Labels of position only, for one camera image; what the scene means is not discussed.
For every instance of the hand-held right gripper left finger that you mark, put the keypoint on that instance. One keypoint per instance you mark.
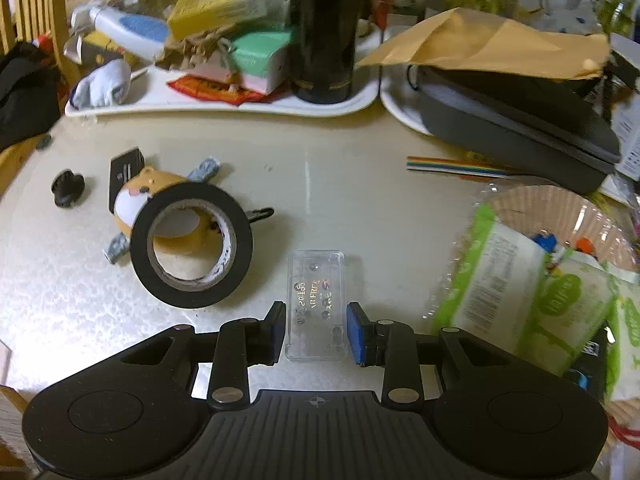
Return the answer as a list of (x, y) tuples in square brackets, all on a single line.
[(276, 332)]

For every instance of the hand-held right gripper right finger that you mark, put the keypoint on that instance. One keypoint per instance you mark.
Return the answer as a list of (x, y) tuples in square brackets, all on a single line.
[(356, 332)]

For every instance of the clear plastic case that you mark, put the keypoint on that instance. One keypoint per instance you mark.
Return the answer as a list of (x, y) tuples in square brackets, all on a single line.
[(315, 280)]

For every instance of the dog-shaped orange white case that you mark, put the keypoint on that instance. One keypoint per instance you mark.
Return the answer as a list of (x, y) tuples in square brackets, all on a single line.
[(150, 182)]

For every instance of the green white wet wipes pack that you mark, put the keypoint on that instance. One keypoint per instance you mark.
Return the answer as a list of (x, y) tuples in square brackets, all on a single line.
[(570, 310), (490, 270), (625, 340)]

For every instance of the black tape roll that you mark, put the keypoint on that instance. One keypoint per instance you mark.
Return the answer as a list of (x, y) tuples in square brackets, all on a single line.
[(141, 240)]

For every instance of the green wet wipe packets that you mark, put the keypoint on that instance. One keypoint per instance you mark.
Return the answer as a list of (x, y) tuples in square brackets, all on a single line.
[(540, 205)]

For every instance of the black flat plate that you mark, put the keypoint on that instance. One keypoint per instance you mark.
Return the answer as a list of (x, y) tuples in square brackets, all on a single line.
[(125, 165)]

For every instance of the dark packet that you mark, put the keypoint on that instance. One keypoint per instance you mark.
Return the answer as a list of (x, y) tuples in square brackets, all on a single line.
[(587, 365)]

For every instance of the long white tray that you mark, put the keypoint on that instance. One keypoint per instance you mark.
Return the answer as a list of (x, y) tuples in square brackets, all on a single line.
[(200, 107)]

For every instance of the red packet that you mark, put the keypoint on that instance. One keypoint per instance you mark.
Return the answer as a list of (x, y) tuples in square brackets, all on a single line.
[(215, 91)]

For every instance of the black knob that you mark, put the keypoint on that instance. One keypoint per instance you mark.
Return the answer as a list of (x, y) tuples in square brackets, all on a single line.
[(67, 190)]

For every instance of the dark grey zip case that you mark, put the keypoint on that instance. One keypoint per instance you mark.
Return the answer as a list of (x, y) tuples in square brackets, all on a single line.
[(510, 120)]

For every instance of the green white box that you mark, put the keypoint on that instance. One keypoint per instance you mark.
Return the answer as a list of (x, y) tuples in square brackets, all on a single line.
[(265, 55)]

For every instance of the brown paper shred bundle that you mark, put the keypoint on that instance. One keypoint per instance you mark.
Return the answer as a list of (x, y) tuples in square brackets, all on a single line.
[(200, 55)]

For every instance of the black thermos bottle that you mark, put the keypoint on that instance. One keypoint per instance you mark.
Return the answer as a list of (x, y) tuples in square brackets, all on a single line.
[(325, 35)]

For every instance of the white sock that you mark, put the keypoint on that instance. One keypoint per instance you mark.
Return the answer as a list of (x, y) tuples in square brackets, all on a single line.
[(102, 85)]

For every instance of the brown paper envelope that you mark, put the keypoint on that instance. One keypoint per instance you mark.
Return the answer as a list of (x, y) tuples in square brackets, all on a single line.
[(475, 40)]

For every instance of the yellow box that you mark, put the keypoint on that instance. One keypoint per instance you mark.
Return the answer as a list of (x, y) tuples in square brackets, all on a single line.
[(220, 7)]

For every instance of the yellow black tube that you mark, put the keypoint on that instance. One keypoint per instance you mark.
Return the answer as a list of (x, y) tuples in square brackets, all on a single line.
[(100, 47)]

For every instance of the white blue spray bottle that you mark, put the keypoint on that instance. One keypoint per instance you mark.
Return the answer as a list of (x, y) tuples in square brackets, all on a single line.
[(130, 30)]

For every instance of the white carton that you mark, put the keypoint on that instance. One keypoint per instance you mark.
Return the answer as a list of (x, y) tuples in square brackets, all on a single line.
[(627, 125)]

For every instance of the black clothing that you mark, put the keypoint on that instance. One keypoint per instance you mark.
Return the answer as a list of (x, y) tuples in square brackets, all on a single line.
[(25, 95)]

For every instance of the small red toy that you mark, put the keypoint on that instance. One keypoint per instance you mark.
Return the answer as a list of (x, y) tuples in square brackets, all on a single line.
[(44, 41)]

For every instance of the white plastic bag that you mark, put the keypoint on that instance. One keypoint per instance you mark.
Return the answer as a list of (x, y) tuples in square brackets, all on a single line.
[(570, 22)]

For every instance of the wooden chair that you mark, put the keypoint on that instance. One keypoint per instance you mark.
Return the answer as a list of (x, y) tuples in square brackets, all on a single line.
[(55, 10)]

